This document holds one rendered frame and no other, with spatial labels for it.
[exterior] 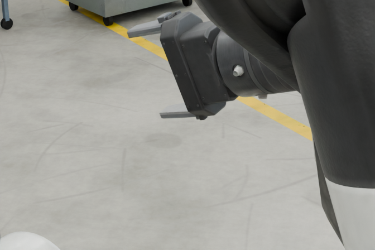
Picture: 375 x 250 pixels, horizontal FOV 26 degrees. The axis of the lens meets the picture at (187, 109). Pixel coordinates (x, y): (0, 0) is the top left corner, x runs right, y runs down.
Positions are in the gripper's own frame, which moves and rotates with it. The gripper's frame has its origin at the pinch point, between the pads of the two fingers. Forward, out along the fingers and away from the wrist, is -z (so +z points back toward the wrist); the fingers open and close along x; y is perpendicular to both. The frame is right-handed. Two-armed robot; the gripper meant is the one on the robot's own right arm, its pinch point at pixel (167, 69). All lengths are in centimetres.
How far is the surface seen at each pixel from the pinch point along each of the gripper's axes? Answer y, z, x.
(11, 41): -253, -352, -46
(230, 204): -161, -145, -114
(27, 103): -188, -278, -66
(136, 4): -328, -310, -57
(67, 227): -111, -184, -93
